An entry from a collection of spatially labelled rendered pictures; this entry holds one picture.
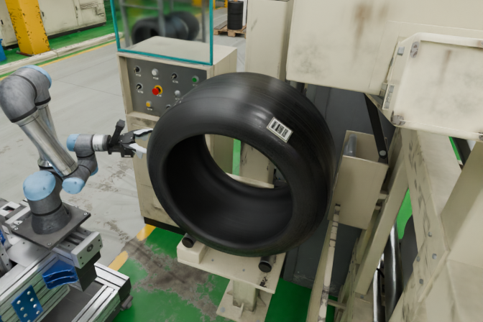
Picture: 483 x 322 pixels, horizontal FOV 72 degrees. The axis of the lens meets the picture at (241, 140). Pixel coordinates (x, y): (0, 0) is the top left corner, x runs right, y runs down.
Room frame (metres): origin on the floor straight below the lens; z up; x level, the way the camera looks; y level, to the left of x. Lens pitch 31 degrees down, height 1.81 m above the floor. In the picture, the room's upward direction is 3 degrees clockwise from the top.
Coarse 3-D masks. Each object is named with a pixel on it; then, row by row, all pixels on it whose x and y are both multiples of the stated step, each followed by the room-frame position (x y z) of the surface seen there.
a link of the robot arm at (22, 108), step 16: (16, 80) 1.06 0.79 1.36; (0, 96) 1.02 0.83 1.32; (16, 96) 1.02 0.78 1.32; (32, 96) 1.07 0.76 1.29; (16, 112) 1.00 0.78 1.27; (32, 112) 1.03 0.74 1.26; (32, 128) 1.01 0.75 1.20; (48, 128) 1.05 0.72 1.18; (48, 144) 1.01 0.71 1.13; (48, 160) 1.01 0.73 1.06; (64, 160) 1.02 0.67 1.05; (64, 176) 1.01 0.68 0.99; (80, 176) 1.04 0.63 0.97
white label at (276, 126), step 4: (272, 120) 0.72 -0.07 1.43; (276, 120) 0.72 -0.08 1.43; (272, 124) 0.71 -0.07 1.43; (276, 124) 0.71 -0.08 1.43; (280, 124) 0.72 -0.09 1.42; (268, 128) 0.70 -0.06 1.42; (272, 128) 0.70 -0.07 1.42; (276, 128) 0.70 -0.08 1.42; (280, 128) 0.71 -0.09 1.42; (284, 128) 0.71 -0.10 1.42; (288, 128) 0.72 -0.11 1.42; (276, 132) 0.69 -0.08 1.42; (280, 132) 0.70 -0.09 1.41; (284, 132) 0.70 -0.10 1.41; (288, 132) 0.71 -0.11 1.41; (292, 132) 0.71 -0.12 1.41; (280, 136) 0.69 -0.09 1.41; (284, 136) 0.69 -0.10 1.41; (288, 136) 0.70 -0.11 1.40; (284, 140) 0.68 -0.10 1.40
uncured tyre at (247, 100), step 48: (192, 96) 0.82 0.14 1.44; (240, 96) 0.78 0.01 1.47; (288, 96) 0.85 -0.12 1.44; (192, 144) 1.06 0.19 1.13; (288, 144) 0.69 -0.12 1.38; (192, 192) 0.95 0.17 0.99; (240, 192) 1.00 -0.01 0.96; (288, 192) 0.95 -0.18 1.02; (240, 240) 0.81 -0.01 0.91; (288, 240) 0.67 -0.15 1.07
